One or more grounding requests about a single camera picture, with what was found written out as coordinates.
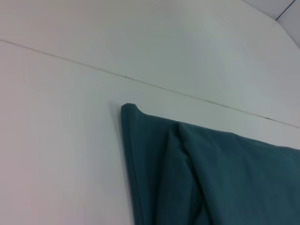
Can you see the teal T-shirt with FREE print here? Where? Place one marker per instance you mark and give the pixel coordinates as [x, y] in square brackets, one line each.
[211, 175]

